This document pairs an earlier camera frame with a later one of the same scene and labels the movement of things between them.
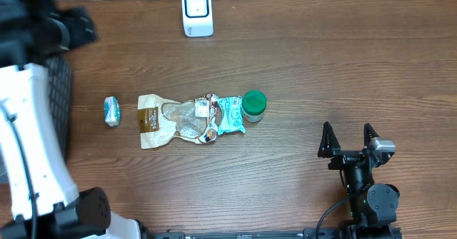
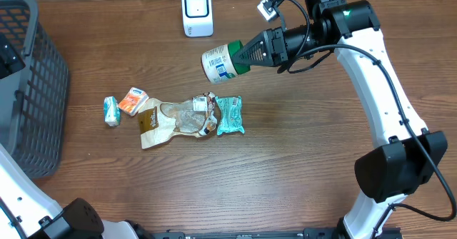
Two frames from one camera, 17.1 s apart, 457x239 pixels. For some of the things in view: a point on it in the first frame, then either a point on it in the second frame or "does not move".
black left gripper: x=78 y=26 to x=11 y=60
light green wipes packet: x=232 y=114 does not move
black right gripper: x=330 y=148 to x=276 y=51
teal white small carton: x=112 y=111 does not move
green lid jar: x=253 y=105 to x=218 y=63
